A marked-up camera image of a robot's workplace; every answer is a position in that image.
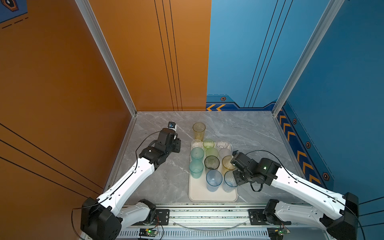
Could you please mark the dark smoky tumbler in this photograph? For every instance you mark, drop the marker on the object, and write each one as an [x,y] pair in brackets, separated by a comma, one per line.
[211,163]

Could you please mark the left green circuit board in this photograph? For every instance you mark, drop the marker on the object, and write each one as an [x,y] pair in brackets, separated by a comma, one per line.
[148,234]

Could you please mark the small clear faceted glass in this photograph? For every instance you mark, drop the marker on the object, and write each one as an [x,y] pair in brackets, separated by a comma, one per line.
[196,144]

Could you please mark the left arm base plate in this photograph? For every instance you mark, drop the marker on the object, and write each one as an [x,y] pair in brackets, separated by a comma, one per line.
[163,215]

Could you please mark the small green faceted glass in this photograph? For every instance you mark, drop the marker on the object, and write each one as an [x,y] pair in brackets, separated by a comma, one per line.
[208,144]

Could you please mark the aluminium front rail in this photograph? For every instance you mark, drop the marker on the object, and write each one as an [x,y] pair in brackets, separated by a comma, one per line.
[218,223]

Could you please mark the clear stemmed glass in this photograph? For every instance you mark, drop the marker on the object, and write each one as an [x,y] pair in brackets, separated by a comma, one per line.
[223,145]

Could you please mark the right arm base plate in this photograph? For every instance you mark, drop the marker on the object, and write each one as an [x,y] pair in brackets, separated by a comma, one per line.
[257,217]

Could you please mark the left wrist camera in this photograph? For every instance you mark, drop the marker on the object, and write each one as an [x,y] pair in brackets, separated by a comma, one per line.
[172,126]

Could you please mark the amber tall tumbler back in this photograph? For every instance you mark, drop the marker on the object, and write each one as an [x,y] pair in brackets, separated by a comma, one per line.
[199,131]

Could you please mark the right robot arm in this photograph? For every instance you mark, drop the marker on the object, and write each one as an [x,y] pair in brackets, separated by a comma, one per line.
[337,214]

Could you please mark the grey-blue frosted tumbler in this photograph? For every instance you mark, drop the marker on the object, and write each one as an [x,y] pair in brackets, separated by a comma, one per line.
[214,179]

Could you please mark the aluminium corner post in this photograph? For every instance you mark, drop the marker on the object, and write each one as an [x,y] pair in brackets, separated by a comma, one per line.
[101,42]
[318,34]

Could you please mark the white rectangular tray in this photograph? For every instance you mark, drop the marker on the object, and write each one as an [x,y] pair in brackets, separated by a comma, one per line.
[198,191]

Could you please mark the right green circuit board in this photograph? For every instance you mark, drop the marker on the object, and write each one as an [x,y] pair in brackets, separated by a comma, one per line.
[277,233]

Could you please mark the green circuit board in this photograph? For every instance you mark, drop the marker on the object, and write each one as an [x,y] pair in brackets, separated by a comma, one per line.
[148,234]
[277,233]

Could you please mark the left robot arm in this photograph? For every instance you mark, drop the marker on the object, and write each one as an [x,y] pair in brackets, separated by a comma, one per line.
[104,217]

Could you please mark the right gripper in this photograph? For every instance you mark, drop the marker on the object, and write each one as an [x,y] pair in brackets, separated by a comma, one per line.
[238,181]

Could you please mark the left aluminium corner post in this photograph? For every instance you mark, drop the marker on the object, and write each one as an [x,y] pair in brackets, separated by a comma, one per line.
[101,42]

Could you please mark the light green dotted cup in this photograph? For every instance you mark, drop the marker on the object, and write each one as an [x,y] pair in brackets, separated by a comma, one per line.
[212,152]

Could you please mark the yellow tumbler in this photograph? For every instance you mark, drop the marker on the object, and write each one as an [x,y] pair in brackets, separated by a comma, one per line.
[227,165]

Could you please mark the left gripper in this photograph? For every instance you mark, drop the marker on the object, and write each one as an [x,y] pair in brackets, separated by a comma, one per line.
[177,143]

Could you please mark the right aluminium corner post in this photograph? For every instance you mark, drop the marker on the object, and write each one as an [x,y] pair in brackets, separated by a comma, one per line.
[318,34]

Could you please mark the clear plastic cup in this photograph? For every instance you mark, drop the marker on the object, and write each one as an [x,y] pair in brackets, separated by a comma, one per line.
[224,153]

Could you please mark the teal textured tumbler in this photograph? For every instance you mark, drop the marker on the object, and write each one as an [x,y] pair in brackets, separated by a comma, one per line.
[196,168]
[197,154]

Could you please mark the light blue clear tumbler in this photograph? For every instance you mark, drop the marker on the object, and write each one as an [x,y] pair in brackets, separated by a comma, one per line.
[229,183]

